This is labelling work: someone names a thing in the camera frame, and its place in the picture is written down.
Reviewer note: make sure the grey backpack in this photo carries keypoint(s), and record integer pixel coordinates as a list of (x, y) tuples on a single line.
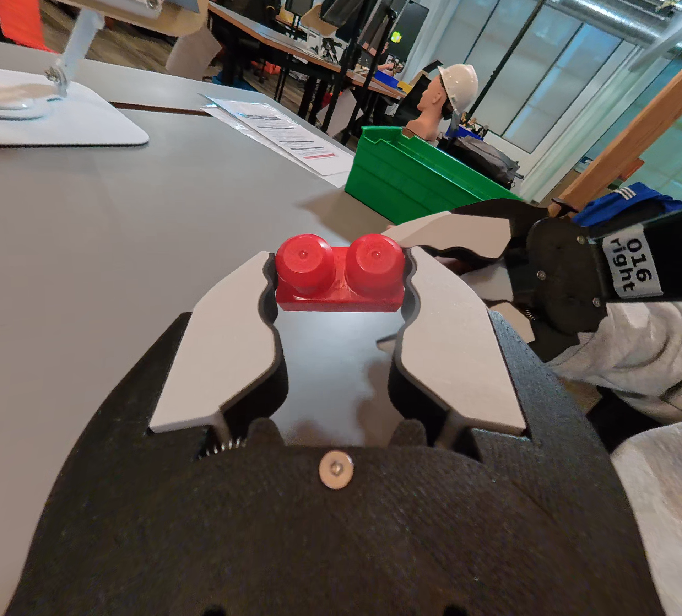
[(485, 157)]

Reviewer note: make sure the red building block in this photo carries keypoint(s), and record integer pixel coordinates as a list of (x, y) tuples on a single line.
[(341, 296)]

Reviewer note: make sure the mannequin head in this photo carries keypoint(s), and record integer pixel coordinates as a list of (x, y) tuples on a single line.
[(432, 107)]

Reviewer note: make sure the white hard hat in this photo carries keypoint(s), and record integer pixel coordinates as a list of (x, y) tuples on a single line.
[(461, 83)]

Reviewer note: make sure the long wooden desk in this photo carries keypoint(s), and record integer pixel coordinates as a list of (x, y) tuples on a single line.
[(277, 38)]

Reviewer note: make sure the printed paper sheet in sleeve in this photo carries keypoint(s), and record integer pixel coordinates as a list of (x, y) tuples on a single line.
[(287, 134)]

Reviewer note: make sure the orange crate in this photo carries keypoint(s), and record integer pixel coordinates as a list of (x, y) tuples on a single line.
[(21, 19)]

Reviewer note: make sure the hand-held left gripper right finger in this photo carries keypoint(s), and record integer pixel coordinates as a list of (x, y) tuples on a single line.
[(458, 355)]

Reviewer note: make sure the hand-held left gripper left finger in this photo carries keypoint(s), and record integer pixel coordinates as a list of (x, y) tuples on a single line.
[(213, 349)]

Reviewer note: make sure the green plastic bin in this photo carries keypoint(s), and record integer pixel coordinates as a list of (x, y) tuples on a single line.
[(405, 173)]

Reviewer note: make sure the wooden beam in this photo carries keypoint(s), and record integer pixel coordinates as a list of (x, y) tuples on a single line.
[(628, 139)]

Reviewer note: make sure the blue striped cloth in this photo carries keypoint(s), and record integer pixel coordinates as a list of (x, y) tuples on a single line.
[(623, 205)]

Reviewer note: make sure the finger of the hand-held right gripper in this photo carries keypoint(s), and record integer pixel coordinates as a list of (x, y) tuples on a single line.
[(458, 232), (493, 285)]

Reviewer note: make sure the white stand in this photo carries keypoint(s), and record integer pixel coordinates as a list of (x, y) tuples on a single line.
[(69, 115)]

